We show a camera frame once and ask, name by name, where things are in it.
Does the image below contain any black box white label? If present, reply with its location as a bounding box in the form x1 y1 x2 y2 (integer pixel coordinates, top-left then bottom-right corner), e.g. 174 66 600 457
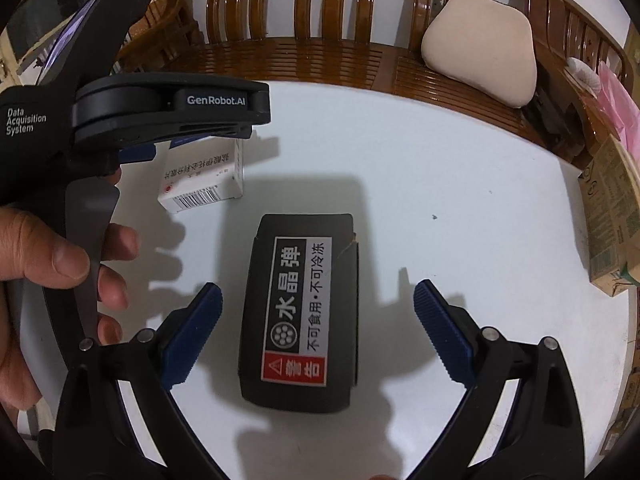
237 213 361 415

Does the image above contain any dark bundle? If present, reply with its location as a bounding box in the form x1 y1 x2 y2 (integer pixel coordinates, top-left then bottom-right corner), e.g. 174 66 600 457
522 87 588 166

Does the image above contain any pink plastic bag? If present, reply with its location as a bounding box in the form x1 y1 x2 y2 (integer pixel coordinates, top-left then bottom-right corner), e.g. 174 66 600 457
597 60 640 141

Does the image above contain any person's left hand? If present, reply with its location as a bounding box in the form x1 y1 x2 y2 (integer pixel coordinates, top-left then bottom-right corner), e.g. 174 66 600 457
0 167 141 411

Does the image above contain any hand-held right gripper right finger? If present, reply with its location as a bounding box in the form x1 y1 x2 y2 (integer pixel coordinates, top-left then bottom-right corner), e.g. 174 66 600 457
400 280 583 480

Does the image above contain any wooden slatted bench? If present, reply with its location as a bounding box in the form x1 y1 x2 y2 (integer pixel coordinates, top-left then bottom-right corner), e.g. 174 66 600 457
115 0 631 171

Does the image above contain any beige cushion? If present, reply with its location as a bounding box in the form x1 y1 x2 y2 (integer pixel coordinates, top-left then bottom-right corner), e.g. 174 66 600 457
421 0 538 108

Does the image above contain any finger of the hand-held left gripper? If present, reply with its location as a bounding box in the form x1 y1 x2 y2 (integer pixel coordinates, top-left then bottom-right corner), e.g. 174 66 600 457
72 76 271 150
120 127 253 163

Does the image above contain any white crumpled cloth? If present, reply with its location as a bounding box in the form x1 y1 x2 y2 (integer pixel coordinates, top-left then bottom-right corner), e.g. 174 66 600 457
565 56 601 92

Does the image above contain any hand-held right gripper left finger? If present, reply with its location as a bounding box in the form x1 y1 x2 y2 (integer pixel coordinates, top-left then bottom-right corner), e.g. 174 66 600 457
52 282 236 480

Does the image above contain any green-printed cardboard box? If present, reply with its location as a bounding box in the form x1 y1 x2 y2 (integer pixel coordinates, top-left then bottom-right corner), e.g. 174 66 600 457
579 135 640 297

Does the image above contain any white medicine box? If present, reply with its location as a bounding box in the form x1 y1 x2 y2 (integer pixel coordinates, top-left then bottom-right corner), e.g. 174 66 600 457
157 130 246 215

